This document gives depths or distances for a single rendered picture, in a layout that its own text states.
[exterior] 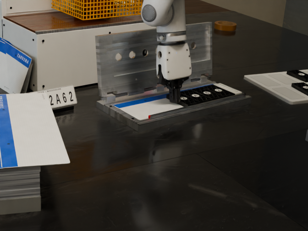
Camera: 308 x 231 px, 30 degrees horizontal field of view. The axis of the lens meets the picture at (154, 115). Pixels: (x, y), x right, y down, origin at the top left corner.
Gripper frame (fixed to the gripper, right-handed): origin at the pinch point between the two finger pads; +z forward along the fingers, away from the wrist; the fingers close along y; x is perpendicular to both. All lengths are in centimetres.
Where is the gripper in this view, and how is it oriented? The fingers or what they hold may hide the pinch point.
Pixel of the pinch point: (174, 95)
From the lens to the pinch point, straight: 168.1
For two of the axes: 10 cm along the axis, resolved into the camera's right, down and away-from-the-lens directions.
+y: 7.8, -1.9, 6.0
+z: 0.6, 9.7, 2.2
